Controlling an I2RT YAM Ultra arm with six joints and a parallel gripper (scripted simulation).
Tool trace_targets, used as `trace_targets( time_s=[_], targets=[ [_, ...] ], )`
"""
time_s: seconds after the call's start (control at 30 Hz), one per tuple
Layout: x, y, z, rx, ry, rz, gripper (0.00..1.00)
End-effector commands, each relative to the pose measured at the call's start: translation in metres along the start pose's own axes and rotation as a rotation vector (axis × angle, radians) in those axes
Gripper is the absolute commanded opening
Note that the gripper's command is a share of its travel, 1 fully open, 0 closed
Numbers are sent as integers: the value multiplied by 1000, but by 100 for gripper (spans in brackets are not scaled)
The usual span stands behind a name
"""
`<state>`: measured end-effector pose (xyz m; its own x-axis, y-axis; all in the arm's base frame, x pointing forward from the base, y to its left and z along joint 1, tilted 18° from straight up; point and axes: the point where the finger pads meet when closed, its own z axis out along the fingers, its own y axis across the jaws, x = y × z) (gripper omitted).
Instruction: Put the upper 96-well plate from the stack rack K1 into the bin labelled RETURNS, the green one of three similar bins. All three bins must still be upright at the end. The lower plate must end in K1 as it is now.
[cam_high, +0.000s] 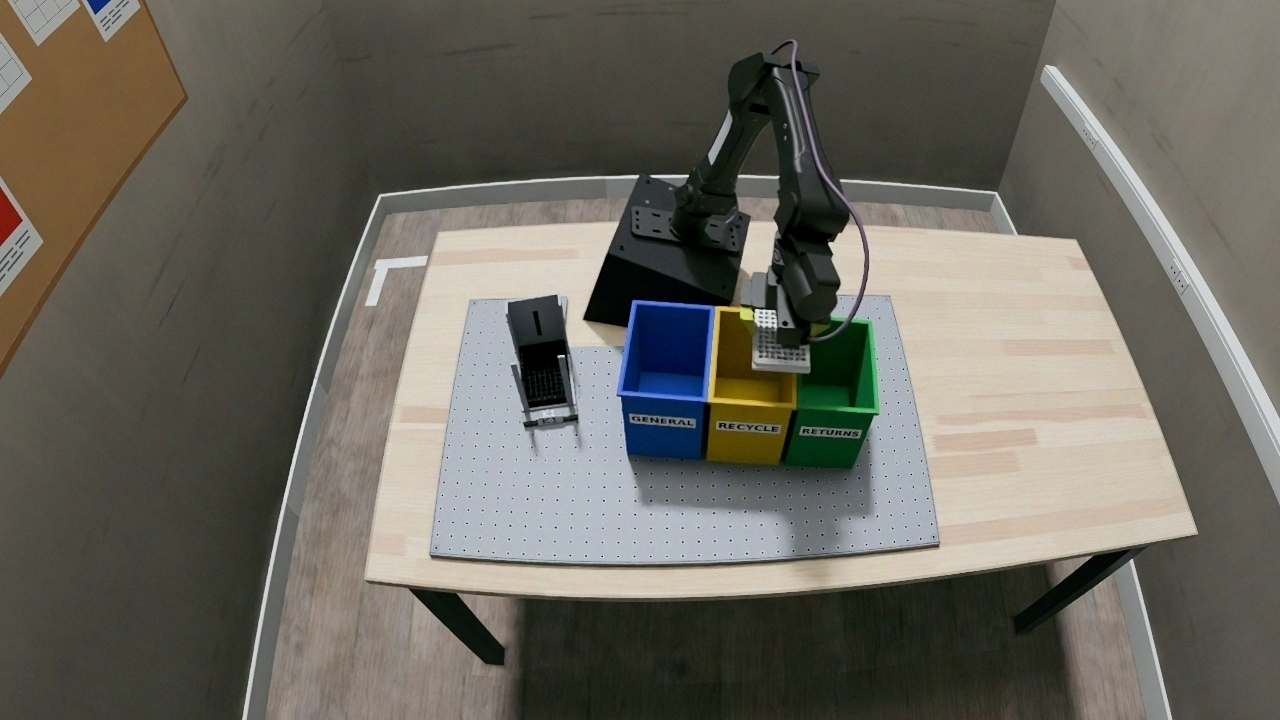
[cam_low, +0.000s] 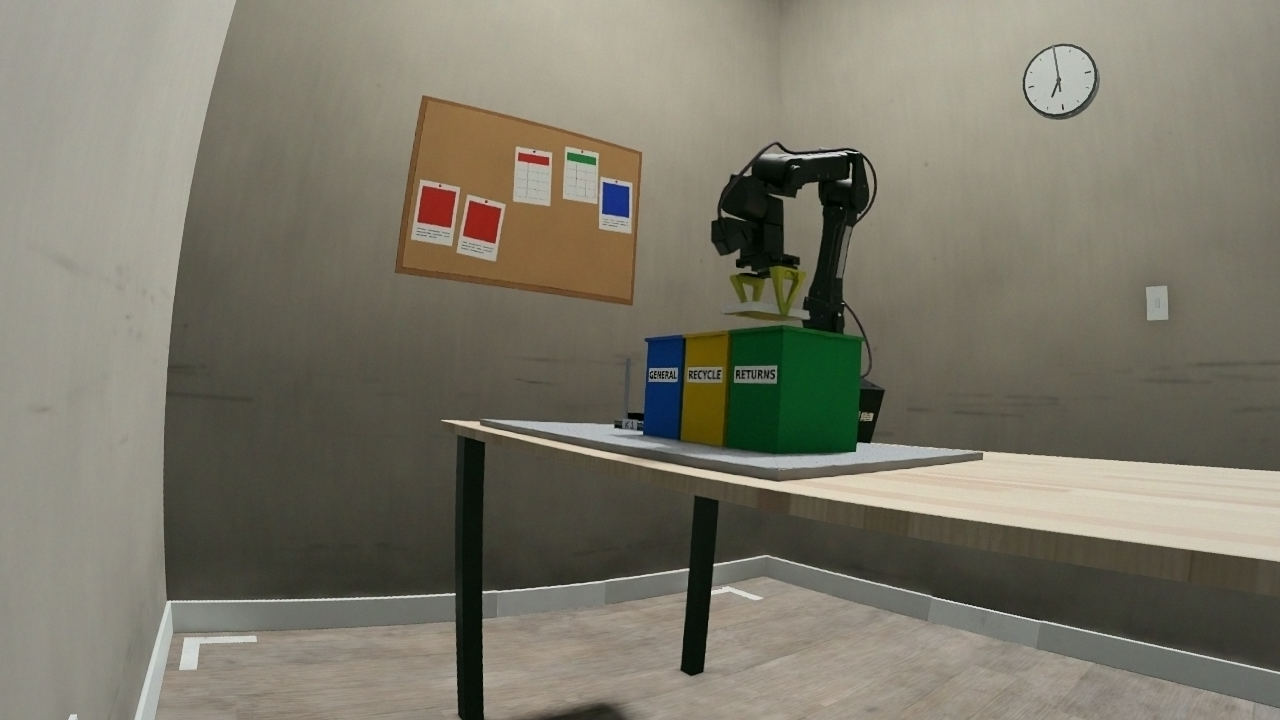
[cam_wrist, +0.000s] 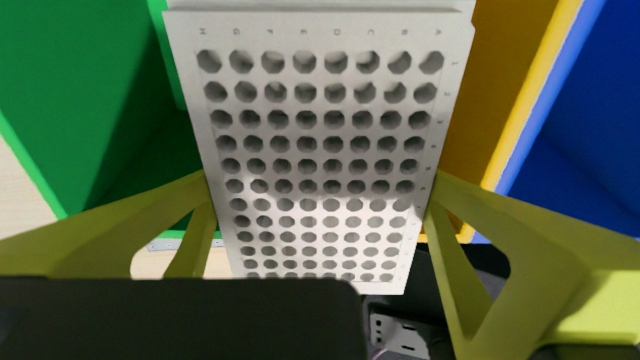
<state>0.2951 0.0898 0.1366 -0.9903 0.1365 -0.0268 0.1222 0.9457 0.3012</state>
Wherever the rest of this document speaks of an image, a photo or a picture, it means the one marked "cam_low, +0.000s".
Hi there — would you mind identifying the green bin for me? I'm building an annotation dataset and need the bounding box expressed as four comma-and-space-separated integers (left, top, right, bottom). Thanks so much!
726, 325, 867, 454

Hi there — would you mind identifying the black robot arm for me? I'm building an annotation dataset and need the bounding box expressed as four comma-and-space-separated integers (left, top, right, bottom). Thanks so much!
710, 151, 869, 334

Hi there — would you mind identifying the blue general waste bin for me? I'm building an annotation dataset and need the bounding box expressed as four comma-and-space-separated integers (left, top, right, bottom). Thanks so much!
643, 334, 686, 439

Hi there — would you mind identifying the yellow recycle bin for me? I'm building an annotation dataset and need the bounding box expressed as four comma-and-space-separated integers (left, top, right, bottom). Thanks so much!
681, 331, 732, 446

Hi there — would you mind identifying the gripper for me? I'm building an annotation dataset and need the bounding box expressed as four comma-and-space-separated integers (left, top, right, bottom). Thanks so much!
730, 225, 806, 315

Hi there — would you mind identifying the white well plate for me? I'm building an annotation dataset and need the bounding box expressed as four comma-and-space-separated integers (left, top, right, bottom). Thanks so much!
721, 301, 810, 322

